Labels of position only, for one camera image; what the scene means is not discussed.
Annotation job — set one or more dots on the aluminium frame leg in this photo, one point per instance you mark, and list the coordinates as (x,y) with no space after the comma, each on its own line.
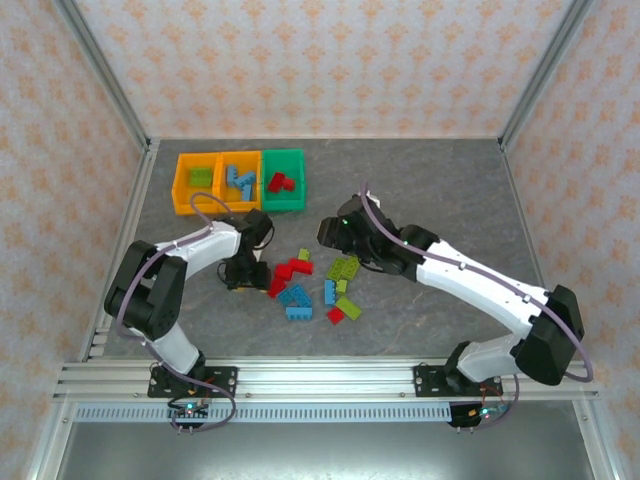
(52,440)
(595,440)

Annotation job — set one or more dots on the grey metal lower panel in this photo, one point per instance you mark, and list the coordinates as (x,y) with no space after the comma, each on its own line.
(325,452)

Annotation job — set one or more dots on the aluminium mounting beam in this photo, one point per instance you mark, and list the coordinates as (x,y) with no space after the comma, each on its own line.
(325,380)

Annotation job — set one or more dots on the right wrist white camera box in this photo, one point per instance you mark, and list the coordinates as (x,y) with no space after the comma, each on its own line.
(374,201)

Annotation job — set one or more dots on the small lime green lego brick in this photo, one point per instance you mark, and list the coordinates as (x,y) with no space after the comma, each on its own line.
(342,286)
(303,254)

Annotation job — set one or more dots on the aluminium side rail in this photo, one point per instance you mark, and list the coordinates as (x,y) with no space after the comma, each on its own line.
(520,200)
(140,200)

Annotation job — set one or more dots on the aluminium frame post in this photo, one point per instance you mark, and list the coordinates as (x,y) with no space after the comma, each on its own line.
(102,72)
(547,72)

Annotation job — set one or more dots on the small red lego brick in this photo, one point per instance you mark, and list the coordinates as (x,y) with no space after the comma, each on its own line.
(289,185)
(336,315)

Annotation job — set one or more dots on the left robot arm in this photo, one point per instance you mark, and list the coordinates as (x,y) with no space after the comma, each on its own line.
(200,247)

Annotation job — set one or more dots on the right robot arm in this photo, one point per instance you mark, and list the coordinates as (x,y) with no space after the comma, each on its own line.
(475,287)

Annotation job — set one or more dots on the green plastic bin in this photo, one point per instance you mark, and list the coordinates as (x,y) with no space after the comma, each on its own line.
(283,200)

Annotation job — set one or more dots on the large red lego brick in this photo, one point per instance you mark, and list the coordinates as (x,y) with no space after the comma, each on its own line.
(276,287)

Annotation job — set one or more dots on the circuit board with LED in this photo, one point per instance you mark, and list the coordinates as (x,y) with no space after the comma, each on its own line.
(480,414)
(189,412)

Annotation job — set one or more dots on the orange plastic bin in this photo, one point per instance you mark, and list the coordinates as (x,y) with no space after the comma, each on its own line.
(225,200)
(182,200)

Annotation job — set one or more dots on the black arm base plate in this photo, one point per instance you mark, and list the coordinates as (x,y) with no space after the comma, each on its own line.
(225,381)
(430,380)

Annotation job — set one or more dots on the blue lego brick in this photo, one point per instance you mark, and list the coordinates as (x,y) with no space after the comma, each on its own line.
(247,179)
(232,176)
(285,297)
(301,295)
(248,193)
(299,313)
(329,292)

